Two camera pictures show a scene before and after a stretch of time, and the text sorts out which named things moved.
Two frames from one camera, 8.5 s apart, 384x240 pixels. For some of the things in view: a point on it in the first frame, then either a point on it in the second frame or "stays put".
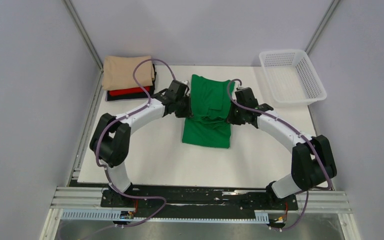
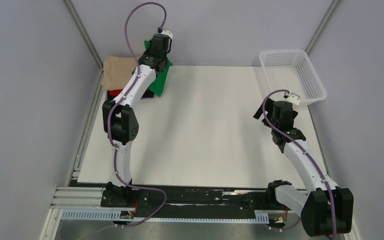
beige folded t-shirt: x=118 y=71 stays put
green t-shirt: x=208 y=125 → x=157 y=85
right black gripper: x=230 y=118 → x=269 y=108
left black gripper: x=187 y=112 → x=146 y=53
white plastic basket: x=292 y=80 stays put
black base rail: x=194 y=201 stays put
